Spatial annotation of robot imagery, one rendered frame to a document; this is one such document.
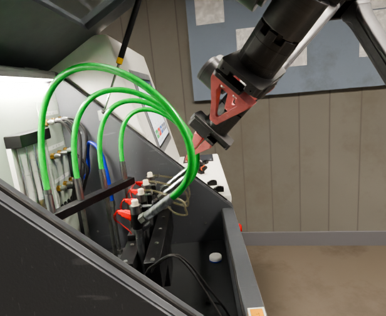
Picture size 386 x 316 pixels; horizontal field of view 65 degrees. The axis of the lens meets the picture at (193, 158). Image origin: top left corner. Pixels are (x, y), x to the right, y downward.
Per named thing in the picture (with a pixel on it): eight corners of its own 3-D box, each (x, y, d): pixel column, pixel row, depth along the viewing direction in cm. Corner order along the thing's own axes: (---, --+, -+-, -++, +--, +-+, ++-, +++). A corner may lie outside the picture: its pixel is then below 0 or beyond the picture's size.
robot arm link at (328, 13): (356, -13, 79) (329, 21, 89) (338, -27, 79) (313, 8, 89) (276, 80, 60) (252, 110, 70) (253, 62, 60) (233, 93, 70)
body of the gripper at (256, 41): (213, 69, 39) (244, 16, 34) (246, 53, 46) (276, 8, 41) (252, 101, 38) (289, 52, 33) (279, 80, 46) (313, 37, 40)
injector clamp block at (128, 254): (166, 318, 73) (159, 261, 70) (125, 320, 73) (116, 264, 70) (175, 246, 106) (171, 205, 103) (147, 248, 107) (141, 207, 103)
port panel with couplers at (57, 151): (67, 206, 91) (47, 101, 84) (56, 207, 91) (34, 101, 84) (83, 192, 104) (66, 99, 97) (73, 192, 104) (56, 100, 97)
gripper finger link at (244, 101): (188, 112, 45) (219, 60, 38) (212, 97, 50) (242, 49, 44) (223, 143, 44) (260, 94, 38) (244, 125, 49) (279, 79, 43)
